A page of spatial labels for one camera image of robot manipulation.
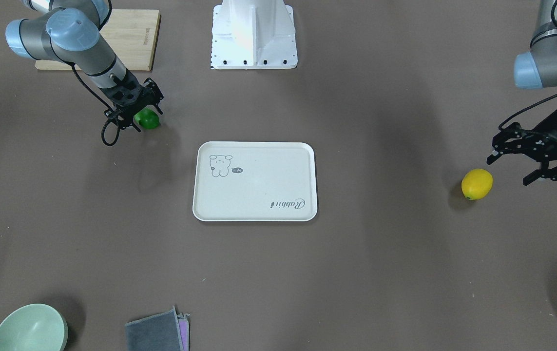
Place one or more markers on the green lime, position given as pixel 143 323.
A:
pixel 147 119

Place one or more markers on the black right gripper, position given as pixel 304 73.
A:
pixel 133 90

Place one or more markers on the yellow lemon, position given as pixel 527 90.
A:
pixel 476 184

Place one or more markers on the light green bowl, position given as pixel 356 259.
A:
pixel 34 327

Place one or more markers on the wooden cutting board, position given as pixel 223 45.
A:
pixel 133 34

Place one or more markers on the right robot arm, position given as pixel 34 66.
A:
pixel 68 31

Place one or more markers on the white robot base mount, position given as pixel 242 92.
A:
pixel 253 35

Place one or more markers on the folded grey cloth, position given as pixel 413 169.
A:
pixel 167 331

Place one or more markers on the white rabbit tray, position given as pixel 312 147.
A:
pixel 255 182

